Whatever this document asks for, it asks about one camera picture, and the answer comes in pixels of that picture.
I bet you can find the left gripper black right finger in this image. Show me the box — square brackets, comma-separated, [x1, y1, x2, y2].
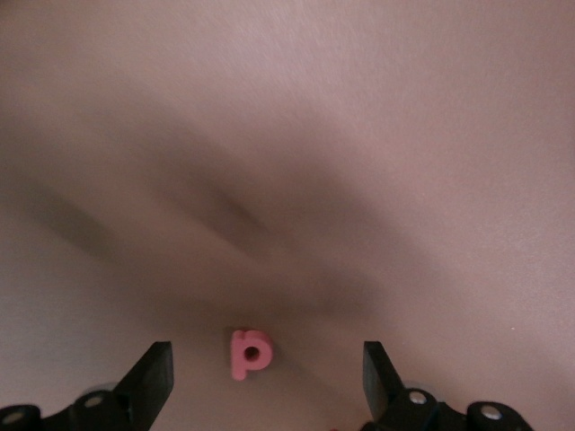
[361, 340, 534, 431]

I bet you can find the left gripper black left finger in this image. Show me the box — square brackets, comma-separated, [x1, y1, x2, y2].
[0, 340, 175, 431]

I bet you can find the pink foam letter p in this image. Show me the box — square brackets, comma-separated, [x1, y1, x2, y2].
[228, 327, 274, 383]

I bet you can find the brown table cover sheet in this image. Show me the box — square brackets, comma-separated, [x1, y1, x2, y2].
[0, 0, 575, 431]

